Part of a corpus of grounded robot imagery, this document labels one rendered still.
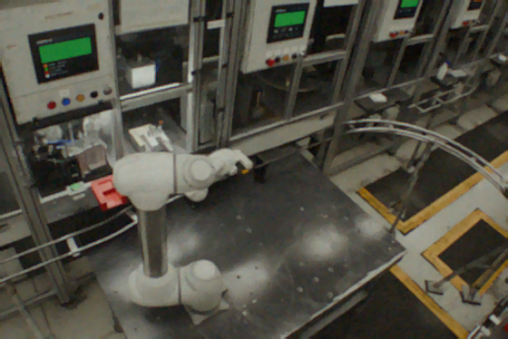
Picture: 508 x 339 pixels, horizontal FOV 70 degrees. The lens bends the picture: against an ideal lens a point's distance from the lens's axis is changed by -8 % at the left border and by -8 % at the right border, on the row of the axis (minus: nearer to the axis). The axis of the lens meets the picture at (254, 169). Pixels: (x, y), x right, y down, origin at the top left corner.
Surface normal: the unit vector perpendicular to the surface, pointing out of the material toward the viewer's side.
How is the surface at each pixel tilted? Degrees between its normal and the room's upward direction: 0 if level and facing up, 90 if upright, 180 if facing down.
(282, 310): 0
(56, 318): 0
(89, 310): 0
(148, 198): 92
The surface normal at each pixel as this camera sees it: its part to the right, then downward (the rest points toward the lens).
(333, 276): 0.13, -0.74
